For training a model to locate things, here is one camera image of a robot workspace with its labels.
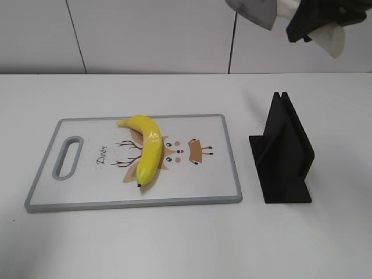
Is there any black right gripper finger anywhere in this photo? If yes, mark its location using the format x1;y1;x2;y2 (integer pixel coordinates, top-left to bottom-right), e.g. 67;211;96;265
286;0;367;42

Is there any knife with white handle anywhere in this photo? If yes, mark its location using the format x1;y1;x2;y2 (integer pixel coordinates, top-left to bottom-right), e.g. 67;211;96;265
226;1;345;58

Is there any yellow plastic banana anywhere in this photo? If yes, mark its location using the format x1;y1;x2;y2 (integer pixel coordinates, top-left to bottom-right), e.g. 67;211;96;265
116;115;163;188

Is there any black knife stand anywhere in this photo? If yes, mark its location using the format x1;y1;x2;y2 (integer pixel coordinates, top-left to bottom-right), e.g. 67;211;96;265
249;92;315;204

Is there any white cutting board grey rim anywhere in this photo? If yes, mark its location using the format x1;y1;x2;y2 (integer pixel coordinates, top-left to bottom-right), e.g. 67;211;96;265
24;114;242;213

